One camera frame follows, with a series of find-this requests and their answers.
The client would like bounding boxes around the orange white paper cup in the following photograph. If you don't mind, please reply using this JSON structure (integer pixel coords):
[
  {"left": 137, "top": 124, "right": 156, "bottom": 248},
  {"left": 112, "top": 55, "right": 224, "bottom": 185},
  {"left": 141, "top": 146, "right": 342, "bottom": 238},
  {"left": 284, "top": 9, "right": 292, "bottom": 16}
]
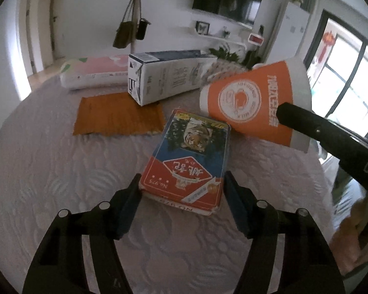
[{"left": 199, "top": 57, "right": 312, "bottom": 152}]

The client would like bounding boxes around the red blue playing card box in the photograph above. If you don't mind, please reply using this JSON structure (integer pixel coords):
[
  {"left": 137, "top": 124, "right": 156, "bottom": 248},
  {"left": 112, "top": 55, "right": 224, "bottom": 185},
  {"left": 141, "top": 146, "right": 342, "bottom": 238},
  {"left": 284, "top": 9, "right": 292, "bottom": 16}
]
[{"left": 139, "top": 110, "right": 231, "bottom": 216}]

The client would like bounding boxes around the white milk carton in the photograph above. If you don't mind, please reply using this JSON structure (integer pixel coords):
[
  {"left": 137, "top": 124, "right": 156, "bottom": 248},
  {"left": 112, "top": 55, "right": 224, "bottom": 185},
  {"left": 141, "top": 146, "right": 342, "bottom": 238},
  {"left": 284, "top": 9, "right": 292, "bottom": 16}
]
[{"left": 128, "top": 50, "right": 217, "bottom": 106}]

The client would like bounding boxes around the sliding glass balcony door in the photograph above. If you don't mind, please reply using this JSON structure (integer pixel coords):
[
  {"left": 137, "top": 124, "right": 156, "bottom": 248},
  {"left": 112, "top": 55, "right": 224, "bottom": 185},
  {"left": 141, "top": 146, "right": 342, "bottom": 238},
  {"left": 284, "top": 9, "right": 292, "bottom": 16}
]
[{"left": 304, "top": 11, "right": 368, "bottom": 139}]

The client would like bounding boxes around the red chinese knot ornament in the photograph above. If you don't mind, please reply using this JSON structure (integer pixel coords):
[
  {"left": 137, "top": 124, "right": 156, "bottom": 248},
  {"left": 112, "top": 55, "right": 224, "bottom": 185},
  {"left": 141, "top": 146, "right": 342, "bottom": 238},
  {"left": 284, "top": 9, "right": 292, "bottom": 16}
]
[{"left": 322, "top": 31, "right": 336, "bottom": 56}]

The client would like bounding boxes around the white floor air conditioner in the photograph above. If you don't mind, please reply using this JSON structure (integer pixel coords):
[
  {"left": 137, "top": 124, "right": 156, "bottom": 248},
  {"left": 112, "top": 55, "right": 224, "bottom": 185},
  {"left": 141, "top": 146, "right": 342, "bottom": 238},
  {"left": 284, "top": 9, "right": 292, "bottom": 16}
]
[{"left": 264, "top": 2, "right": 310, "bottom": 64}]

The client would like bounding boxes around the red white box shelf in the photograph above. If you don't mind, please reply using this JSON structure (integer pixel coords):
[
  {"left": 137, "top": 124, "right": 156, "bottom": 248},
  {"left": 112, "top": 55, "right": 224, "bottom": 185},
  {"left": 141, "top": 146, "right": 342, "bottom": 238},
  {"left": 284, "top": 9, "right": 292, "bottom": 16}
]
[{"left": 248, "top": 33, "right": 264, "bottom": 47}]

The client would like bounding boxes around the orange snack wrapper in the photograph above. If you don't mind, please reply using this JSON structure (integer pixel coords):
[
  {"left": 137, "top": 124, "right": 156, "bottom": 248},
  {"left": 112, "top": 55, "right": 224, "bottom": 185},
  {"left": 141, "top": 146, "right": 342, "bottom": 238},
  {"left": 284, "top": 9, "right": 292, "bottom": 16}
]
[{"left": 73, "top": 92, "right": 165, "bottom": 137}]

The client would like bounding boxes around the green potted plant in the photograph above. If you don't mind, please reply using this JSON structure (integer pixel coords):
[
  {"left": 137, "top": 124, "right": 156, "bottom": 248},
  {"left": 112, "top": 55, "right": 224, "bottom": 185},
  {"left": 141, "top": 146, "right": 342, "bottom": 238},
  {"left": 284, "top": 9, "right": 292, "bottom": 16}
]
[{"left": 209, "top": 45, "right": 239, "bottom": 62}]

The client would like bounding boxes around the pink white tissue pack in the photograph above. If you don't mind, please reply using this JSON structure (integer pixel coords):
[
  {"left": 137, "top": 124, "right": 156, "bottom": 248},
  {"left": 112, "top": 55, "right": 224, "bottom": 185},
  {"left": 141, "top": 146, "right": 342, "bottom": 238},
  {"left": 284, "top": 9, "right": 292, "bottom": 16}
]
[{"left": 60, "top": 55, "right": 128, "bottom": 90}]

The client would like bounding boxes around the brown hanging tote bag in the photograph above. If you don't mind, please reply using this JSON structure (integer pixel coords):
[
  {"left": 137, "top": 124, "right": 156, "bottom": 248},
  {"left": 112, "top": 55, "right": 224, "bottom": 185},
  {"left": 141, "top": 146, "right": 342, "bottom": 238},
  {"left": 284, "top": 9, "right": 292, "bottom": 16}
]
[{"left": 113, "top": 0, "right": 135, "bottom": 49}]

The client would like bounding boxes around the black hanging small bag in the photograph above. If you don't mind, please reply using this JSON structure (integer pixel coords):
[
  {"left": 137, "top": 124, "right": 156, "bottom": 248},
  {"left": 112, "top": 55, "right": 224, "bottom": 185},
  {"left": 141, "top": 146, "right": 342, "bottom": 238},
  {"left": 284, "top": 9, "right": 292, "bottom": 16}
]
[{"left": 135, "top": 18, "right": 150, "bottom": 40}]

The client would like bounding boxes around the pink coat rack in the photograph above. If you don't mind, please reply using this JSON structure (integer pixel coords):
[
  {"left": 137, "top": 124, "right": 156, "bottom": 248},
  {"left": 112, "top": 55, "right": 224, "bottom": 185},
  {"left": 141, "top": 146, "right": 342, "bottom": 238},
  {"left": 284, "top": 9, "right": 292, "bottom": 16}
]
[{"left": 130, "top": 0, "right": 140, "bottom": 53}]

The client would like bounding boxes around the white wall shelf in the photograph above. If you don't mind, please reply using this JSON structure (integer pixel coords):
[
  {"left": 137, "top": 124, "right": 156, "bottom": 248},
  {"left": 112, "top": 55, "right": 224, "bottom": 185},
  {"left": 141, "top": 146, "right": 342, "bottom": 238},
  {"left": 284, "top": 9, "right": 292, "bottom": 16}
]
[{"left": 188, "top": 25, "right": 249, "bottom": 50}]

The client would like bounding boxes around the black picture frame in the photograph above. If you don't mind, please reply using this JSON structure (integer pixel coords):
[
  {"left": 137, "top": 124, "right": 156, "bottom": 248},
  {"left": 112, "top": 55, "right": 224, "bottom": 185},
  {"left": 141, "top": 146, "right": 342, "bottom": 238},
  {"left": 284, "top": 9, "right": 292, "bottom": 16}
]
[{"left": 195, "top": 21, "right": 210, "bottom": 35}]

